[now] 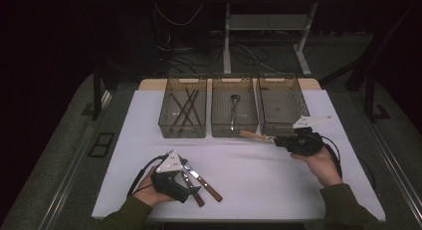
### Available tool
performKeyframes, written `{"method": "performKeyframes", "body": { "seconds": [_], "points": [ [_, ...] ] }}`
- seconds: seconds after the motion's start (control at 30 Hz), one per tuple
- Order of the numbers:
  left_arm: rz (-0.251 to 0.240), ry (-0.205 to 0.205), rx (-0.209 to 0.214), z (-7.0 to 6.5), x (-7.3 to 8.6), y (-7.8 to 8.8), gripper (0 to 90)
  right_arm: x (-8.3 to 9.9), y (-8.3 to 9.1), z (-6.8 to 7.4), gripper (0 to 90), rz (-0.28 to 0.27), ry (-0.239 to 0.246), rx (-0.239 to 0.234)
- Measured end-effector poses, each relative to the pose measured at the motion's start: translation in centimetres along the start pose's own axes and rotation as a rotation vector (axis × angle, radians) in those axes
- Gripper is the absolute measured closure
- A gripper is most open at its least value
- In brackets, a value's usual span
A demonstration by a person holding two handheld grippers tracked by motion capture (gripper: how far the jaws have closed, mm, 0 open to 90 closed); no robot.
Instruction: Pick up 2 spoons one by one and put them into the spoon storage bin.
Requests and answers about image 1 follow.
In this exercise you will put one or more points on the wooden table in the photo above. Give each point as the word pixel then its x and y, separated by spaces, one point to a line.
pixel 149 85

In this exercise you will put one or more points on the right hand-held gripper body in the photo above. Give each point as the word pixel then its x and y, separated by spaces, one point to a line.
pixel 305 143

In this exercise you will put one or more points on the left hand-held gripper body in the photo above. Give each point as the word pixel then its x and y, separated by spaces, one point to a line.
pixel 169 163

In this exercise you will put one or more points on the brown chopstick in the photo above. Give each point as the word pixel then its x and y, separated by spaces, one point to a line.
pixel 174 99
pixel 198 117

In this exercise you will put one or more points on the person's right hand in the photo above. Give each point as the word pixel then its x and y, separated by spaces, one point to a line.
pixel 323 168

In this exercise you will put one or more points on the person's left hand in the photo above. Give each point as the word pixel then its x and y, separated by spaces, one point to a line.
pixel 147 193

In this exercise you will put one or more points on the smoky clear plastic bin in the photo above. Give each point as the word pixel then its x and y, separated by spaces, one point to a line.
pixel 282 107
pixel 249 107
pixel 166 114

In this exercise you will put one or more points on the orange clear baby spoon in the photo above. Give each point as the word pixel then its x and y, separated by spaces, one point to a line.
pixel 252 135

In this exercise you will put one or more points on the grey metal desk frame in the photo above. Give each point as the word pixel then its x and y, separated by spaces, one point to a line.
pixel 227 41

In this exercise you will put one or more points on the black metal stand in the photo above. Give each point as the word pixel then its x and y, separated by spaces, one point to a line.
pixel 370 97

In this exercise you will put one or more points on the dark metal spoon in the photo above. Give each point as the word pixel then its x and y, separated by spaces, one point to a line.
pixel 235 99

